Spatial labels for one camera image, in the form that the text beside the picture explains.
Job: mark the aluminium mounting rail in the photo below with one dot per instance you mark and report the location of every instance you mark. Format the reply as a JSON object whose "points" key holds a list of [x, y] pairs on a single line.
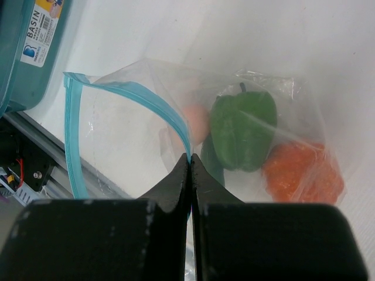
{"points": [[58, 182]]}

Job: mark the teal plastic tray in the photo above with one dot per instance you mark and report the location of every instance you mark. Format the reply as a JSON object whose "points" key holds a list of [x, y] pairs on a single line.
{"points": [[31, 32]]}

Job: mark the clear zip top bag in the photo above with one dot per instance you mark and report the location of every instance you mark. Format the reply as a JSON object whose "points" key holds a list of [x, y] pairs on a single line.
{"points": [[157, 152]]}

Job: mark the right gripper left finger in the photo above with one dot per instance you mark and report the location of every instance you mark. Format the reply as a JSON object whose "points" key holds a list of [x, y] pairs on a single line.
{"points": [[103, 239]]}

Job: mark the pink toy egg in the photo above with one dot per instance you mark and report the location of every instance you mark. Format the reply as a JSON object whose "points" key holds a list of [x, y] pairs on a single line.
{"points": [[198, 119]]}

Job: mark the green toy chili pepper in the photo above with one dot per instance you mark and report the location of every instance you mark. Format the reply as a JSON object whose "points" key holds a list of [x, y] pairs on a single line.
{"points": [[210, 161]]}

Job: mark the green toy bell pepper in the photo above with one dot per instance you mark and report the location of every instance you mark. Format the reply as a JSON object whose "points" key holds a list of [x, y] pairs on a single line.
{"points": [[242, 127]]}

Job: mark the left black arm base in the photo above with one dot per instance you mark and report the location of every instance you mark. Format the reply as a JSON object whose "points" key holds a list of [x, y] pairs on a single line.
{"points": [[24, 163]]}

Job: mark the orange toy fruit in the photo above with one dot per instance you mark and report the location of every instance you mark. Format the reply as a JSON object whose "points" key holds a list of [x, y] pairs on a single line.
{"points": [[302, 173]]}

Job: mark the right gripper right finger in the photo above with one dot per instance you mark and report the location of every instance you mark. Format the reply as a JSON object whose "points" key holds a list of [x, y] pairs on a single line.
{"points": [[268, 241]]}

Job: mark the white slotted cable duct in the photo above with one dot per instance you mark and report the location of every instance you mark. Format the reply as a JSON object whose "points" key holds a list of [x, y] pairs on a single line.
{"points": [[24, 195]]}

